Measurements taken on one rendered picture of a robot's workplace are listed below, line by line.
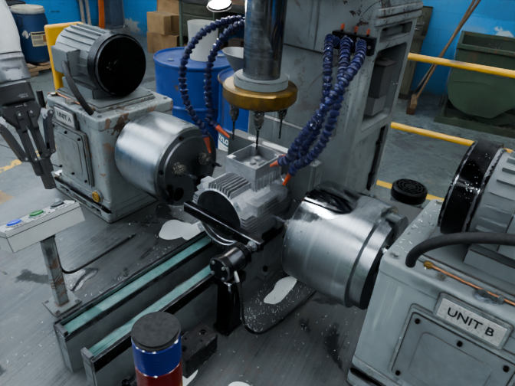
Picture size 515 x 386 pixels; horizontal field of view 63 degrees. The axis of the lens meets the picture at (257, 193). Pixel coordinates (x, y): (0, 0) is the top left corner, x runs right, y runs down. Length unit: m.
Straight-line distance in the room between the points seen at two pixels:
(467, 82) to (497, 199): 4.24
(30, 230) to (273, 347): 0.61
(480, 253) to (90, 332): 0.79
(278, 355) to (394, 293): 0.35
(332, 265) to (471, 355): 0.29
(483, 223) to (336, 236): 0.28
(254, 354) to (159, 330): 0.53
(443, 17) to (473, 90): 1.32
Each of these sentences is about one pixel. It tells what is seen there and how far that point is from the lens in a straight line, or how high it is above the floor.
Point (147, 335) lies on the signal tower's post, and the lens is 0.55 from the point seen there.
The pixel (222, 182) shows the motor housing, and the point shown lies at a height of 1.11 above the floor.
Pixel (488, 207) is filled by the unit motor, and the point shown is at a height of 1.30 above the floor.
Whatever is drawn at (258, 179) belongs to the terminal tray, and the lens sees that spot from 1.07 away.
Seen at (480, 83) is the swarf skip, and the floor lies 0.50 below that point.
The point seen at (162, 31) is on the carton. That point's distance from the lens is 6.71.
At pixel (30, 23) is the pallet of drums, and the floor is 0.59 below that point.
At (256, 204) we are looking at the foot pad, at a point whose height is 1.07.
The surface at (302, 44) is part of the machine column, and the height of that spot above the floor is 1.40.
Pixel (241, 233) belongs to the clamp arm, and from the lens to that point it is 1.01.
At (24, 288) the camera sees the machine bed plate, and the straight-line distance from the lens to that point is 1.30.
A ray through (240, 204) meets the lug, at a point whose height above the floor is 1.09.
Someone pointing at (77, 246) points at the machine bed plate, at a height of 0.80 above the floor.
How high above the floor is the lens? 1.64
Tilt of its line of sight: 31 degrees down
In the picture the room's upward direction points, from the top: 5 degrees clockwise
